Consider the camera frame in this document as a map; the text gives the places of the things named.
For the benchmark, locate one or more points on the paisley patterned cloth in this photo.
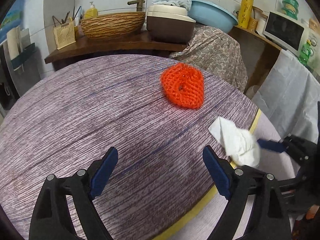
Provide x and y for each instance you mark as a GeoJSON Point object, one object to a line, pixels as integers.
{"type": "Point", "coordinates": [215, 55]}

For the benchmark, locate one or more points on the woven wicker basin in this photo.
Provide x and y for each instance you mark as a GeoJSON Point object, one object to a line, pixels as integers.
{"type": "Point", "coordinates": [112, 26]}

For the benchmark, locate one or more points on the white microwave oven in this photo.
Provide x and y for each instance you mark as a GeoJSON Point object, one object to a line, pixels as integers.
{"type": "Point", "coordinates": [283, 31]}

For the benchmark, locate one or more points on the light blue plastic basin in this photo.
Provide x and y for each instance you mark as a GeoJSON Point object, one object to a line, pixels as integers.
{"type": "Point", "coordinates": [215, 16]}

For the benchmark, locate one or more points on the brown rice cooker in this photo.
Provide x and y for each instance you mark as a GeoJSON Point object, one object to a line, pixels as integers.
{"type": "Point", "coordinates": [170, 26]}

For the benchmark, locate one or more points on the stack of green bowls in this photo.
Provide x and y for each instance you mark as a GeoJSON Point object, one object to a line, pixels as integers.
{"type": "Point", "coordinates": [290, 6]}

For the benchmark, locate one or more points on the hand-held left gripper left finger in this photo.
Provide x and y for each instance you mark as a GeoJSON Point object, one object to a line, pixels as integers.
{"type": "Point", "coordinates": [103, 172]}

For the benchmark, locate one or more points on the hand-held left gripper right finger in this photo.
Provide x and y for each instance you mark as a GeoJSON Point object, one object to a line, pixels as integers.
{"type": "Point", "coordinates": [216, 171]}

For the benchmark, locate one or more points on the small pink bottle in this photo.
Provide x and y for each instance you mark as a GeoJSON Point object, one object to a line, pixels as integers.
{"type": "Point", "coordinates": [79, 30]}

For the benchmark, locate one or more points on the beige paper roll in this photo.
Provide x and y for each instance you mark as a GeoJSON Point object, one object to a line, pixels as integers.
{"type": "Point", "coordinates": [13, 41]}

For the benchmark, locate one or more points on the person's right forearm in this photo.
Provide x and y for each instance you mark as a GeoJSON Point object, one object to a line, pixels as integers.
{"type": "Point", "coordinates": [307, 227]}

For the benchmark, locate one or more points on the white tissue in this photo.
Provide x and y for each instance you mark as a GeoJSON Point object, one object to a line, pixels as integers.
{"type": "Point", "coordinates": [240, 142]}

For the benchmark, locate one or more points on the bunch of dark chopsticks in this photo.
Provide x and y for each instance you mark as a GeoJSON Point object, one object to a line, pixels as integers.
{"type": "Point", "coordinates": [66, 17]}

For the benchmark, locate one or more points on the dark wooden counter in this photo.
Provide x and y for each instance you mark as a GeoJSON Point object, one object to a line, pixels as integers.
{"type": "Point", "coordinates": [112, 47]}

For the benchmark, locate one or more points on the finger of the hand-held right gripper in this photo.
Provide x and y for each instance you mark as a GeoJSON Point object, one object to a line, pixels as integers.
{"type": "Point", "coordinates": [288, 187]}
{"type": "Point", "coordinates": [271, 145]}

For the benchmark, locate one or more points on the dark blue wall holder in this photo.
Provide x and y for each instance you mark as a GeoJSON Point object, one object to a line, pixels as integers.
{"type": "Point", "coordinates": [23, 55]}

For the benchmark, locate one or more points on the small woven yellow cup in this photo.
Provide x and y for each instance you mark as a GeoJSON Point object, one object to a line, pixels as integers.
{"type": "Point", "coordinates": [253, 24]}

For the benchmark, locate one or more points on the orange knitted pad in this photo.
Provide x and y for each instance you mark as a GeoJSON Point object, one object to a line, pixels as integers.
{"type": "Point", "coordinates": [182, 87]}

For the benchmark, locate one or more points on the yellow wrapped roll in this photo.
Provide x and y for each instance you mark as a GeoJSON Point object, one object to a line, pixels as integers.
{"type": "Point", "coordinates": [245, 10]}

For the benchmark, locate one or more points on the wooden side cabinet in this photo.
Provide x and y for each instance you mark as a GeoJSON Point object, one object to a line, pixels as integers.
{"type": "Point", "coordinates": [257, 57]}

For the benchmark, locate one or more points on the beige chopstick holder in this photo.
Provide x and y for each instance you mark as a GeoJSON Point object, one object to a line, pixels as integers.
{"type": "Point", "coordinates": [64, 35]}

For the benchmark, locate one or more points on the yellow soap bottle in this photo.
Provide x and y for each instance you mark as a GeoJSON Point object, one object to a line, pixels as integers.
{"type": "Point", "coordinates": [91, 12]}

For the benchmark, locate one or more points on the green soda bottle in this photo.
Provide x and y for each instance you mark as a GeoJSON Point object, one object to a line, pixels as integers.
{"type": "Point", "coordinates": [305, 52]}

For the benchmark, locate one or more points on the water dispenser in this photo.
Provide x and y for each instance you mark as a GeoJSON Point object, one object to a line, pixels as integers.
{"type": "Point", "coordinates": [6, 85]}

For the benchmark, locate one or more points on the white draped cloth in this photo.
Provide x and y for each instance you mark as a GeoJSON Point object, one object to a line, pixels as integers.
{"type": "Point", "coordinates": [287, 95]}

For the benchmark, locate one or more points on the blue water jug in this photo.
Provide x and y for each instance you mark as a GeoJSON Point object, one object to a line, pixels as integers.
{"type": "Point", "coordinates": [11, 17]}

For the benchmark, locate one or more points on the brass faucet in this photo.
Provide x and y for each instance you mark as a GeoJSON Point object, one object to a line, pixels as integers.
{"type": "Point", "coordinates": [140, 2]}

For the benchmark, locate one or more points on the pale blue towel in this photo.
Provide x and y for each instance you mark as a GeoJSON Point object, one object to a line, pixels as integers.
{"type": "Point", "coordinates": [172, 1]}

